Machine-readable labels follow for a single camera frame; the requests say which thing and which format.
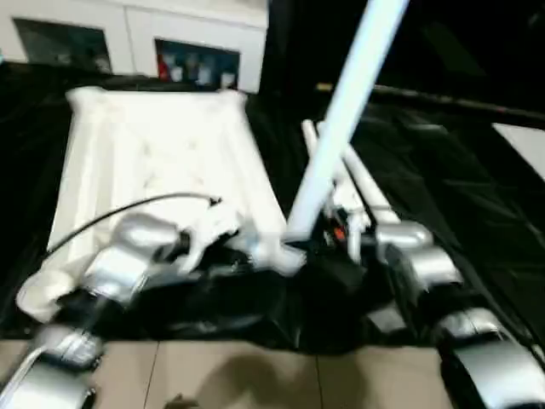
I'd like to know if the white plastic table top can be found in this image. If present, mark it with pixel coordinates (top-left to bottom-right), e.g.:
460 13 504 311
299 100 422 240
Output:
16 87 307 325

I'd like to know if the black work mat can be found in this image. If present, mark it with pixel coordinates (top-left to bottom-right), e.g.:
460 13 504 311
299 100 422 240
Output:
0 59 545 354

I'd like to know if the dark long rod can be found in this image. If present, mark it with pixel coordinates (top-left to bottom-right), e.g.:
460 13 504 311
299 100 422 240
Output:
374 84 545 120

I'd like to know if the white flat board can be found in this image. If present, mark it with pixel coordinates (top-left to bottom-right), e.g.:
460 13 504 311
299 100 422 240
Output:
491 122 545 171

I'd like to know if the white glass door cabinet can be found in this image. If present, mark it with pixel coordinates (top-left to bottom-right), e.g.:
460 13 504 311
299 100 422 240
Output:
0 0 269 93

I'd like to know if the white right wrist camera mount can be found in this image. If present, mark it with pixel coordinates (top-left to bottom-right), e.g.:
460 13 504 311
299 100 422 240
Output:
331 178 371 261

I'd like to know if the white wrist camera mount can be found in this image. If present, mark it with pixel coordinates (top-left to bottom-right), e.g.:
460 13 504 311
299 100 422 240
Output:
169 199 244 274
331 178 371 261

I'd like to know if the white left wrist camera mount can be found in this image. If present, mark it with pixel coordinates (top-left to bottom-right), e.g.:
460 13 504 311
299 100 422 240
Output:
169 199 244 274

